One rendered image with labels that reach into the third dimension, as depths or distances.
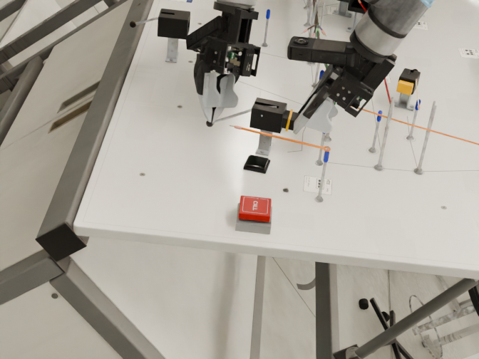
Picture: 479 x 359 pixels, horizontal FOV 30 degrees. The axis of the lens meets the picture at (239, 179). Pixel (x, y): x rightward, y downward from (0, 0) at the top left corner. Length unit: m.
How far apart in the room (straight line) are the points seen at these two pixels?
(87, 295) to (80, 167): 0.22
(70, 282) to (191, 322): 0.35
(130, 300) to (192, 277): 0.26
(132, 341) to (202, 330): 0.26
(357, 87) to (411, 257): 0.29
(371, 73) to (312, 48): 0.10
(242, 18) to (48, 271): 0.53
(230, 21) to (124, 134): 0.28
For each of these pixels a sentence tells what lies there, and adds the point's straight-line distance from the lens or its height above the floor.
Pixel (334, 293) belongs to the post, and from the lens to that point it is 1.95.
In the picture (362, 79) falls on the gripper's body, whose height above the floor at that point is 1.32.
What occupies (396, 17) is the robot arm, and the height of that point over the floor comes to 1.43.
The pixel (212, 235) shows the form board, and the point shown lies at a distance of 1.40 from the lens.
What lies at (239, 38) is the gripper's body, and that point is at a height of 1.17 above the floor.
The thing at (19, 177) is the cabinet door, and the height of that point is 0.60.
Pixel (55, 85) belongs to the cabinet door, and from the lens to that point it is 2.22.
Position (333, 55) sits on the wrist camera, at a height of 1.31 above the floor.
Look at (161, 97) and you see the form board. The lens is 1.75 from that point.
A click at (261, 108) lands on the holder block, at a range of 1.56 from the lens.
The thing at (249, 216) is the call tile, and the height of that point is 1.10.
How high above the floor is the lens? 1.61
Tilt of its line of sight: 21 degrees down
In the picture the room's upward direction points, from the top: 63 degrees clockwise
